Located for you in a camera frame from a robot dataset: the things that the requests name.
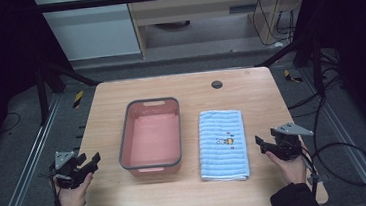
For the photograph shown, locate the black and yellow floor tape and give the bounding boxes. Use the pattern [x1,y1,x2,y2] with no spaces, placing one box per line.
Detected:
[283,67,305,85]
[71,90,86,110]

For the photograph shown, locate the hanging black cables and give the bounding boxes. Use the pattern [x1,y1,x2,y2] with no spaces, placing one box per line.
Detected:
[249,0,302,49]

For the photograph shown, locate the black curtain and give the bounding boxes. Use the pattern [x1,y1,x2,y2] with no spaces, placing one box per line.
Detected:
[286,0,366,161]
[0,0,83,167]

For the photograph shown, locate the thin black floor cable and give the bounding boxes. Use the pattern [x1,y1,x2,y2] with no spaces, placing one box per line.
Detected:
[0,111,23,135]

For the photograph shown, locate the blue striped towel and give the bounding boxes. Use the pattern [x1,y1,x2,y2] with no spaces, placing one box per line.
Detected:
[194,107,252,186]

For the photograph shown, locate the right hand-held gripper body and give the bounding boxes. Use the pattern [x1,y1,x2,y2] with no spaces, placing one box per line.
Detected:
[269,119,317,163]

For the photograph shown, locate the light wooden desk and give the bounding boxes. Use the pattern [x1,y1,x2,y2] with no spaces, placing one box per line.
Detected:
[123,0,318,60]

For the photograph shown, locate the black floor cables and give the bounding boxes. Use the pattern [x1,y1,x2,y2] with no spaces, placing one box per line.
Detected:
[281,47,352,120]

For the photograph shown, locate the person's right hand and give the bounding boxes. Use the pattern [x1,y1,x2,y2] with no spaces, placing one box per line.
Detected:
[265,147,310,188]

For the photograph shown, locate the black table cable grommet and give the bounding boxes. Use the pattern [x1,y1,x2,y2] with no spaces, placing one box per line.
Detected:
[210,79,224,90]

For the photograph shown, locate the pink basin with grey rim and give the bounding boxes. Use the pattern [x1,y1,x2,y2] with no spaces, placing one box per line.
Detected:
[113,95,187,180]

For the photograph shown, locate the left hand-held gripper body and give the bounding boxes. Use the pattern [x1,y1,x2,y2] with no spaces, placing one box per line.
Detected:
[47,148,90,192]

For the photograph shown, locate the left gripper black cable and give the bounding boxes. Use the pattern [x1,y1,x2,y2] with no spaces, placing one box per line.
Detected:
[49,175,63,206]

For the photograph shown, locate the white cabinet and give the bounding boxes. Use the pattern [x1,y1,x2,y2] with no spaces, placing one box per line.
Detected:
[31,0,144,65]

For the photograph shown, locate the black metal stand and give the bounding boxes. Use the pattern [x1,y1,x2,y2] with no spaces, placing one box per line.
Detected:
[250,30,327,105]
[32,49,105,128]

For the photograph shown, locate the aluminium floor rail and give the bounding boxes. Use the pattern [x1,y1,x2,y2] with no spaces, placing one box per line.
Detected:
[297,61,366,206]
[0,93,72,206]

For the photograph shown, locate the person's left hand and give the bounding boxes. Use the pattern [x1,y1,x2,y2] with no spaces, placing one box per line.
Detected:
[53,172,97,206]

